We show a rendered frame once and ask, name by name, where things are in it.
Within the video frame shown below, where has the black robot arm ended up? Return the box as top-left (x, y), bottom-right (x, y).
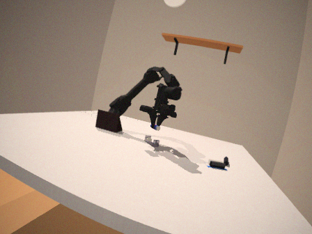
top-left (108, 66), bottom-right (182, 116)

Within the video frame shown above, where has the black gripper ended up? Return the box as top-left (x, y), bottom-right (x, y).
top-left (139, 97), bottom-right (177, 128)

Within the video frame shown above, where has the blue and red battery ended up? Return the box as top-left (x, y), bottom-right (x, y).
top-left (153, 124), bottom-right (160, 131)

